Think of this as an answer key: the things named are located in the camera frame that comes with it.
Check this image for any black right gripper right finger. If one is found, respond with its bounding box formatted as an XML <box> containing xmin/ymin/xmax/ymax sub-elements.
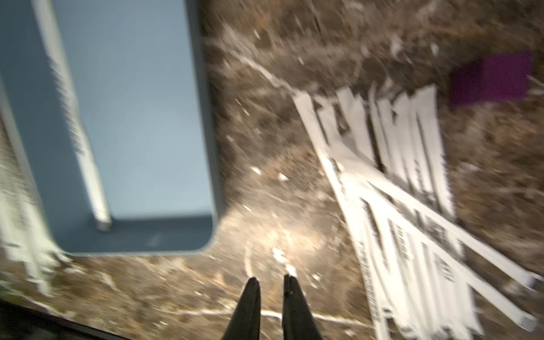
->
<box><xmin>282</xmin><ymin>274</ymin><xmax>323</xmax><ymax>340</ymax></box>

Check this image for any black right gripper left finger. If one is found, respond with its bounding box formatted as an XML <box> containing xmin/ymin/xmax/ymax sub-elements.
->
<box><xmin>222</xmin><ymin>278</ymin><xmax>261</xmax><ymax>340</ymax></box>

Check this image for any blue plastic storage box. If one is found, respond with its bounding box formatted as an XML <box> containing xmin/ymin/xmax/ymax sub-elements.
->
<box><xmin>1</xmin><ymin>1</ymin><xmax>222</xmax><ymax>256</ymax></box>

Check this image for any purple metronome-like object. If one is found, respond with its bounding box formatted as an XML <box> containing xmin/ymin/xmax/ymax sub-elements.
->
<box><xmin>449</xmin><ymin>51</ymin><xmax>533</xmax><ymax>108</ymax></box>

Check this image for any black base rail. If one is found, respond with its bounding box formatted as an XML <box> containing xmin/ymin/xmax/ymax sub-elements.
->
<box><xmin>1</xmin><ymin>301</ymin><xmax>126</xmax><ymax>340</ymax></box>

